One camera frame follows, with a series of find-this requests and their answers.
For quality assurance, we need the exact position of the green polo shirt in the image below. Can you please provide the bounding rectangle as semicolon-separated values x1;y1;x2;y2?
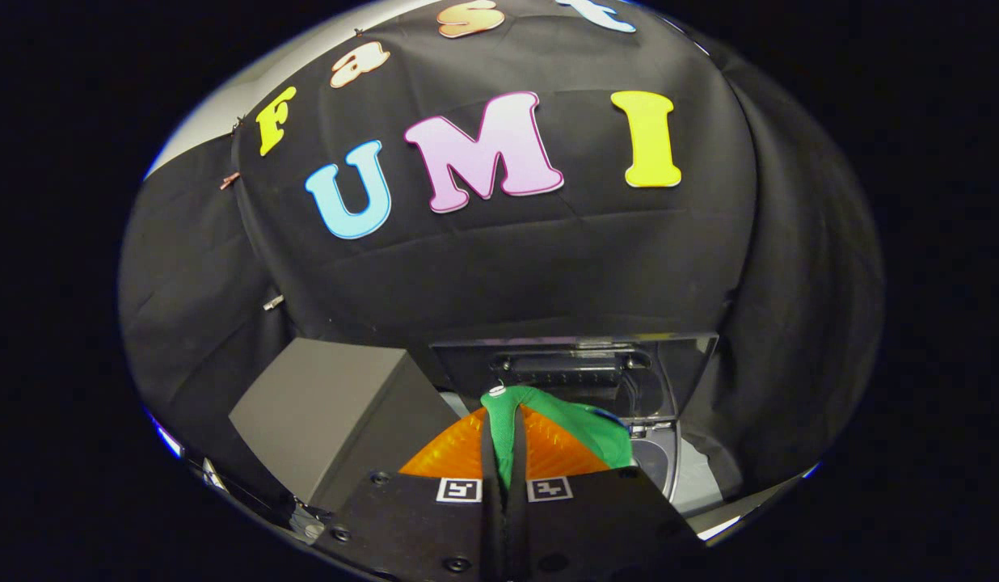
479;385;634;486

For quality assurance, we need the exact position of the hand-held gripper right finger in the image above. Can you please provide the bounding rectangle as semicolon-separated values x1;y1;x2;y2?
506;407;705;582

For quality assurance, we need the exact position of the black backdrop cloth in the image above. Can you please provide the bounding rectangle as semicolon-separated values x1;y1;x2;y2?
118;0;884;518

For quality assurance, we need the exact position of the grey washing machine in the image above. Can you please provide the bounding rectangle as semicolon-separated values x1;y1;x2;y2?
439;392;731;522

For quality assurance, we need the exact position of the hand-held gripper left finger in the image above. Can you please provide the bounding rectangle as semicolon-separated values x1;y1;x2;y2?
314;407;505;582

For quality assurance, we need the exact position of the grey box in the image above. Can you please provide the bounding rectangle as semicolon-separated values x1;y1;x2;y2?
229;338;462;512

